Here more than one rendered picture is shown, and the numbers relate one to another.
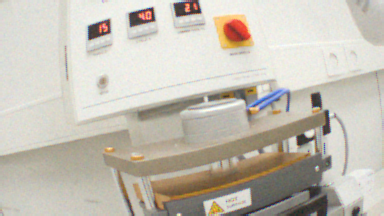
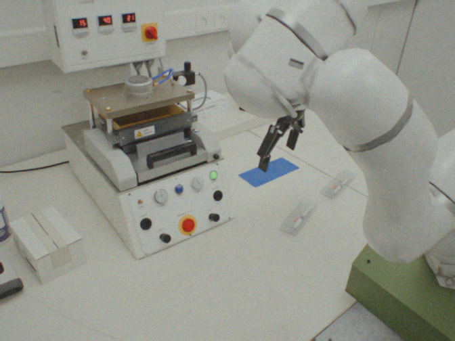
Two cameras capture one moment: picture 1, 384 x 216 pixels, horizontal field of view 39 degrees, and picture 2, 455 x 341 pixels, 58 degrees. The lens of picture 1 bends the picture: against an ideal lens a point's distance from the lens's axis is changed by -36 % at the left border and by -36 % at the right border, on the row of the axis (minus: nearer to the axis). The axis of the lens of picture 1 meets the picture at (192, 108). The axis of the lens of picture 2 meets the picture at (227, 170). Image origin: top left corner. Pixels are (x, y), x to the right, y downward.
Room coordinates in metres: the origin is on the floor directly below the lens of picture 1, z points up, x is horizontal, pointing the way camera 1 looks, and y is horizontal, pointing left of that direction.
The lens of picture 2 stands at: (-0.17, 0.08, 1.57)
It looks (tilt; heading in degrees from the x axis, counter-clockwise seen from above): 33 degrees down; 342
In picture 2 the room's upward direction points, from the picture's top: 3 degrees clockwise
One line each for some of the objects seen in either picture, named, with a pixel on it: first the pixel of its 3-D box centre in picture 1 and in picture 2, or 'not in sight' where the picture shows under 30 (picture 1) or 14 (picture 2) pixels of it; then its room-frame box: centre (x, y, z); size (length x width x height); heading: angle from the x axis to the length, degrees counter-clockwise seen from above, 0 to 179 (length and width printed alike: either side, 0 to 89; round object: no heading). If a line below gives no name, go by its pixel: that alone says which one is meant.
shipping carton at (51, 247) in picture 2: not in sight; (47, 242); (0.75, 0.27, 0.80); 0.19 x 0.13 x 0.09; 23
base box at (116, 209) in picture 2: not in sight; (151, 170); (0.98, -0.04, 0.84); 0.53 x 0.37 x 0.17; 19
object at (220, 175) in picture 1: (229, 167); (143, 105); (0.98, -0.03, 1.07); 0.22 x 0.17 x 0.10; 109
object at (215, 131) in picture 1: (227, 151); (141, 95); (1.02, -0.03, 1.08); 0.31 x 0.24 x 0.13; 109
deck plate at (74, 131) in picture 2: not in sight; (138, 141); (1.01, -0.01, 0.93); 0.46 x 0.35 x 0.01; 19
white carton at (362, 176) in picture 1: (340, 196); (199, 107); (1.44, -0.32, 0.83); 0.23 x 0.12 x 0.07; 116
